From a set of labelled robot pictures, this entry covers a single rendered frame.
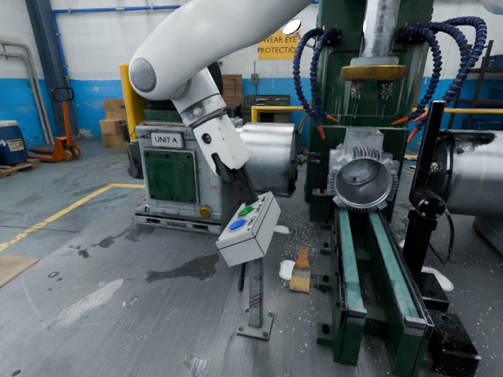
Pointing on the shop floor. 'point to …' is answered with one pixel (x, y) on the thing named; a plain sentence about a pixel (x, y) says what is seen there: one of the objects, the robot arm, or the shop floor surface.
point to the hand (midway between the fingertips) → (246, 191)
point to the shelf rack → (477, 89)
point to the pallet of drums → (13, 149)
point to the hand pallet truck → (66, 151)
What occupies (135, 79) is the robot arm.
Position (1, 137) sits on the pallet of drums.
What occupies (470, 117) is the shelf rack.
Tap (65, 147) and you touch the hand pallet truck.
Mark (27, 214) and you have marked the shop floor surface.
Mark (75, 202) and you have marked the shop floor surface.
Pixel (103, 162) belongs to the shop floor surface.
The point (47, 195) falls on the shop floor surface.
